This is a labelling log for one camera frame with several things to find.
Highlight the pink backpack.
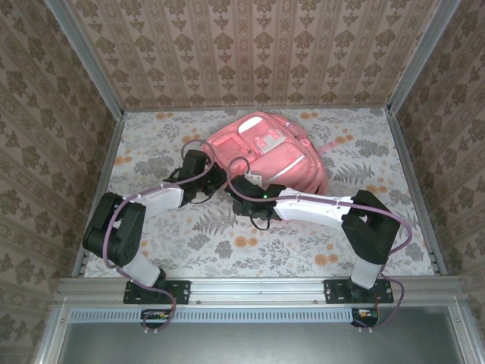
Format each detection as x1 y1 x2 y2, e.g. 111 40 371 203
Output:
200 111 352 196

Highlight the floral table cover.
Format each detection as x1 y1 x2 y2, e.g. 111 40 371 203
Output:
83 108 437 278

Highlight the grey metal panel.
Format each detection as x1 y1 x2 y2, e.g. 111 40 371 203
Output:
36 306 485 364

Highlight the aluminium back rail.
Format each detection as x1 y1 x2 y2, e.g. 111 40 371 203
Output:
121 104 391 113

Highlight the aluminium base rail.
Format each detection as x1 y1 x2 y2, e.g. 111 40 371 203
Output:
55 275 464 307

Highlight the aluminium side rail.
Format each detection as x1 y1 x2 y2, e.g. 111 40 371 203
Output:
385 108 449 277
71 111 126 280

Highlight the slotted grey cable duct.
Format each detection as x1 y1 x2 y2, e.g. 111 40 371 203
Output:
67 307 355 324

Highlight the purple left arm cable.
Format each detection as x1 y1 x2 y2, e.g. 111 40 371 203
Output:
102 138 219 337

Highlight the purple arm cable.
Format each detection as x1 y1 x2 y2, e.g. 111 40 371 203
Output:
102 138 219 337
226 155 414 334

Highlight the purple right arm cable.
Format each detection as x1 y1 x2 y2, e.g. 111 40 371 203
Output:
226 155 414 334

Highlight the aluminium frame post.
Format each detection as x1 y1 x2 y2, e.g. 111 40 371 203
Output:
44 0 126 121
386 0 462 115

